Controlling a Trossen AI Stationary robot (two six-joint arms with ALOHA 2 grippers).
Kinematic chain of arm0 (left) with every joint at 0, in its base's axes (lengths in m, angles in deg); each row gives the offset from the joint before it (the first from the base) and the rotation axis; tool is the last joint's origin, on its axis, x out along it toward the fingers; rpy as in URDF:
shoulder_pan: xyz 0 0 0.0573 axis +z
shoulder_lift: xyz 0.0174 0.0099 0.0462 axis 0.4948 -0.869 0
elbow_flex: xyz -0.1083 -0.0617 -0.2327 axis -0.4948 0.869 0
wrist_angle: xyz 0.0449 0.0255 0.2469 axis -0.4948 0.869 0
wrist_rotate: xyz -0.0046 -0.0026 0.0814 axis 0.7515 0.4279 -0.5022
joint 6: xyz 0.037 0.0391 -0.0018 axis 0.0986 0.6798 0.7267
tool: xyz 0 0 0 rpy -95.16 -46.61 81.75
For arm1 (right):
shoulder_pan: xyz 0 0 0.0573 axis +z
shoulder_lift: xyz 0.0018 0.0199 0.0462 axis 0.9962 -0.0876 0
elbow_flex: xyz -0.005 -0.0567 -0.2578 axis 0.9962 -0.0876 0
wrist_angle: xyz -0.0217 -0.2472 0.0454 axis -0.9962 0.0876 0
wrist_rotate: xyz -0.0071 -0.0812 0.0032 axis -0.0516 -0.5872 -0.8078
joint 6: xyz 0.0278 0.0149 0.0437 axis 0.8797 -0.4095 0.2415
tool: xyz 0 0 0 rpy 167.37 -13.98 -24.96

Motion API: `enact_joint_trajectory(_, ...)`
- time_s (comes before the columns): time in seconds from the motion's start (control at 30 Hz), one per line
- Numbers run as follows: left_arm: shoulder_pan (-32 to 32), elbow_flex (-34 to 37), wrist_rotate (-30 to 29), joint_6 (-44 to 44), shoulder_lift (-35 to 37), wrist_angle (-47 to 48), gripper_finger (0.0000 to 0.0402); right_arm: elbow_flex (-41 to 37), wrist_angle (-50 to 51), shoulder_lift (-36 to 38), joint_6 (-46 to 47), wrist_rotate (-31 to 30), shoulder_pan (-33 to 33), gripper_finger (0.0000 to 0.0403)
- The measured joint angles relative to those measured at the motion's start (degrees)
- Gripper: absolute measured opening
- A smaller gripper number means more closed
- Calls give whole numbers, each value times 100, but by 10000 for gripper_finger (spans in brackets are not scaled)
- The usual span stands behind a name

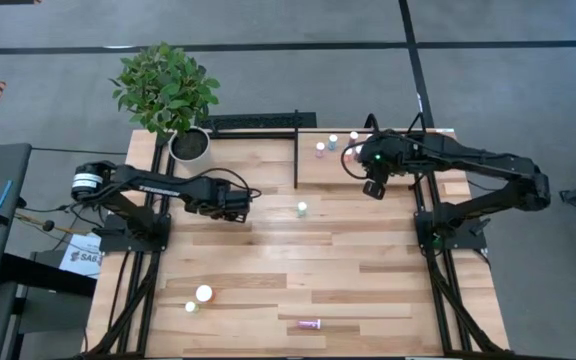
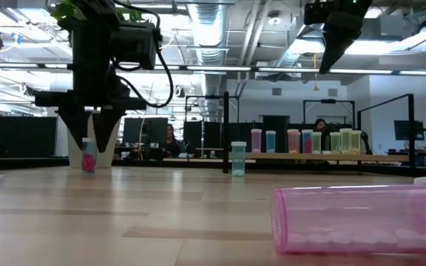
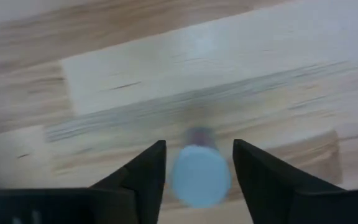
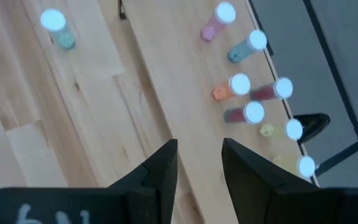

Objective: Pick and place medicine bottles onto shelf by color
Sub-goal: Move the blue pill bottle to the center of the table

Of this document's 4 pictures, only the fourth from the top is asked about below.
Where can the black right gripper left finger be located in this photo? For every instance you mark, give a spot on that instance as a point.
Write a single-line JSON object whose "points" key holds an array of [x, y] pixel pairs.
{"points": [[154, 193]]}

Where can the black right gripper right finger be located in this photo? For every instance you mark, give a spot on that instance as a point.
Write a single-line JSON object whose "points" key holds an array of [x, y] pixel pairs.
{"points": [[259, 199]]}

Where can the yellow medicine bottle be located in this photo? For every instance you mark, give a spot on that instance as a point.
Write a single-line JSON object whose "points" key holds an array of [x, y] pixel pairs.
{"points": [[292, 129], [306, 166]]}

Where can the magenta tube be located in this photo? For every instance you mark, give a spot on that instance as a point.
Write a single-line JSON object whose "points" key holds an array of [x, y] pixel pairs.
{"points": [[247, 112]]}

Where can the blue bottle with red pills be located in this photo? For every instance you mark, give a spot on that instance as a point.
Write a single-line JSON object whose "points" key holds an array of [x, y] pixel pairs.
{"points": [[275, 90]]}

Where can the orange medicine bottle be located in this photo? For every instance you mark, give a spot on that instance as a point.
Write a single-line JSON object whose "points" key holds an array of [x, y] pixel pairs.
{"points": [[233, 87]]}

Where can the blue bottle with white pills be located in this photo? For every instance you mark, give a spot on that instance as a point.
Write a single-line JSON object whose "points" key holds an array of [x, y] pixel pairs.
{"points": [[249, 45]]}

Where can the pink medicine bottle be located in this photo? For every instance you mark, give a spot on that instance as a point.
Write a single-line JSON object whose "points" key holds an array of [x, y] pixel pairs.
{"points": [[219, 20]]}

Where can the teal bottle with white pills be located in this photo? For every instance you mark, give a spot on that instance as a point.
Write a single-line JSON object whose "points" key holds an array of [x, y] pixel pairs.
{"points": [[61, 34]]}

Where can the wooden shelf board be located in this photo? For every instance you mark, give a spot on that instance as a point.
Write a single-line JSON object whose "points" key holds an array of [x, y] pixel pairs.
{"points": [[182, 77]]}

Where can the black loop bracket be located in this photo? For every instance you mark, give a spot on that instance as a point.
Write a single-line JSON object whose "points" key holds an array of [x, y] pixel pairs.
{"points": [[312, 123]]}

